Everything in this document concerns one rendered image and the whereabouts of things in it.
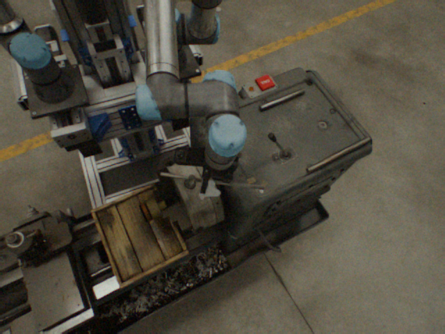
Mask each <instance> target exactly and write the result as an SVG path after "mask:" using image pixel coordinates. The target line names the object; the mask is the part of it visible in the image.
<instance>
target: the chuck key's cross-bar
mask: <svg viewBox="0 0 445 334"><path fill-rule="evenodd" d="M160 175H162V176H167V177H174V178H179V179H183V180H188V176H184V175H177V174H172V173H164V172H160ZM194 181H195V182H202V179H200V178H196V177H195V179H194ZM213 181H214V182H215V184H221V185H228V186H241V187H247V188H255V189H264V185H257V184H244V183H237V182H230V183H229V184H228V183H224V182H222V181H218V180H213Z"/></svg>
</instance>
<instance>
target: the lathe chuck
mask: <svg viewBox="0 0 445 334"><path fill-rule="evenodd" d="M173 157H174V155H172V156H171V157H168V158H166V159H163V160H161V165H162V168H165V163H167V161H172V162H173V165H172V166H167V169H168V172H169V173H172V174H177V175H184V176H188V175H190V174H193V175H194V176H195V177H196V178H200V179H201V177H200V174H199V173H198V171H197V168H196V167H195V166H184V165H178V164H176V163H175V162H174V161H173ZM170 178H171V180H172V183H173V186H174V188H175V191H176V192H177V195H178V197H179V199H180V201H178V202H177V203H179V202H180V203H181V204H182V206H183V208H184V210H185V212H186V214H187V216H188V218H189V220H190V222H191V224H192V226H193V228H194V229H191V231H192V232H193V233H194V234H197V233H198V232H200V231H202V230H204V229H206V228H208V227H210V226H212V225H214V224H216V213H215V210H214V208H213V204H212V201H211V199H210V196H205V197H204V199H203V200H201V199H200V197H199V192H200V186H201V182H195V181H194V183H195V184H194V187H192V188H188V187H186V185H185V181H186V180H183V179H179V178H174V177H170ZM200 226H201V227H202V228H201V229H200V230H197V231H194V230H196V229H197V228H198V227H200Z"/></svg>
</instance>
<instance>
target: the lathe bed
mask: <svg viewBox="0 0 445 334"><path fill-rule="evenodd" d="M95 229H96V230H95ZM177 229H178V227H177ZM92 231H93V234H92ZM178 231H179V233H180V235H181V237H183V236H184V237H183V238H182V239H186V238H187V239H186V240H183V241H184V243H185V245H186V248H187V251H188V253H189V254H188V255H186V256H184V257H182V258H180V259H178V260H176V261H174V262H173V263H171V264H168V265H167V266H166V267H163V268H162V269H159V270H158V271H155V272H154V273H151V274H150V275H148V276H145V277H144V278H142V279H140V280H138V281H136V282H134V283H131V284H130V285H127V286H126V287H124V289H119V287H118V283H117V280H116V278H115V275H111V274H114V273H112V272H113V269H112V267H111V263H110V262H109V259H108V255H107V254H106V250H105V248H103V247H104V245H103V243H102V240H101V237H100V236H99V232H98V230H97V227H96V225H95V221H94V219H93V218H92V219H90V220H89V221H86V222H84V223H81V224H79V225H77V226H74V227H73V233H74V234H75V236H76V241H75V242H76V247H77V249H78V252H79V255H80V257H82V259H81V261H82V264H83V267H84V269H85V273H86V274H87V275H86V276H87V279H88V282H89V285H90V287H91V288H92V291H93V294H94V296H95V299H96V300H95V303H96V305H97V306H99V305H101V304H103V303H105V302H107V301H109V300H111V299H113V298H115V297H116V296H119V295H121V294H122V293H124V292H126V291H128V290H129V289H131V288H132V287H135V286H137V285H139V284H141V283H143V282H145V281H146V280H149V279H150V278H153V277H154V276H156V275H158V274H160V273H162V272H164V271H166V270H168V269H170V268H171V267H173V266H175V265H177V264H179V263H181V262H183V261H185V260H187V259H188V258H190V257H192V256H194V255H197V254H198V253H201V252H202V251H203V250H204V249H206V248H208V247H210V246H212V245H214V244H217V243H218V242H220V241H222V240H223V239H224V237H223V235H224V234H225V233H227V231H228V229H227V227H226V225H225V224H224V222H223V221H222V222H221V221H220V222H218V223H216V224H214V225H212V226H210V227H208V228H206V229H204V230H202V231H200V232H198V233H197V234H194V233H193V232H192V231H191V230H189V231H187V232H185V233H183V232H182V231H181V228H180V227H179V229H178ZM95 235H96V236H95ZM97 236H98V237H97ZM187 236H188V237H187ZM81 238H82V240H81ZM85 238H86V240H84V239H85ZM95 240H96V241H95ZM187 242H188V243H187ZM78 245H79V246H78ZM102 251H103V252H104V253H105V254H104V253H103V252H102ZM85 254H86V255H85ZM94 260H95V262H96V263H95V262H94ZM96 260H97V261H96ZM99 260H100V261H101V262H99V264H98V261H99ZM107 261H108V262H107ZM90 262H91V263H90ZM100 263H101V264H100ZM107 263H108V264H107ZM105 264H106V265H105ZM89 265H90V266H89ZM101 265H102V266H101ZM94 266H95V268H93V267H94ZM87 270H88V271H87ZM88 274H89V275H88ZM105 276H106V277H105ZM104 279H105V280H104ZM110 279H112V280H110ZM106 280H109V282H108V285H107V282H106ZM115 283H116V284H115ZM21 287H22V289H21ZM25 287H26V285H25V282H24V278H23V275H22V270H21V267H17V268H15V269H12V270H10V271H7V272H0V313H2V314H0V334H10V330H9V327H11V324H12V322H13V321H14V320H16V319H18V318H20V317H22V316H24V315H26V314H28V313H30V312H31V311H32V309H31V305H30V302H29V296H28V293H27V290H26V289H25ZM109 287H110V288H109ZM11 288H12V290H10V289H11ZM20 289H21V292H20V293H19V292H16V291H20ZM24 289H25V290H24ZM105 290H106V291H105ZM10 292H14V293H10ZM18 294H19V295H18ZM98 297H99V298H98ZM10 299H11V300H10ZM21 300H22V301H21ZM23 300H24V301H23ZM4 301H5V302H4ZM14 303H15V304H14ZM20 304H22V305H20ZM3 305H4V306H6V307H7V305H8V307H9V305H10V306H11V305H14V307H13V306H12V307H9V308H2V307H4V306H3ZM3 331H4V332H3Z"/></svg>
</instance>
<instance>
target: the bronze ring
mask: <svg viewBox="0 0 445 334"><path fill-rule="evenodd" d="M139 207H140V210H141V212H142V213H143V216H144V218H145V220H146V222H148V221H151V220H152V219H154V220H156V219H158V218H161V217H162V218H163V215H162V213H161V211H162V210H164V209H167V208H168V207H167V205H166V203H165V201H164V200H162V201H159V202H157V201H156V199H155V197H154V196H152V197H151V198H149V199H147V200H145V202H142V203H140V204H139Z"/></svg>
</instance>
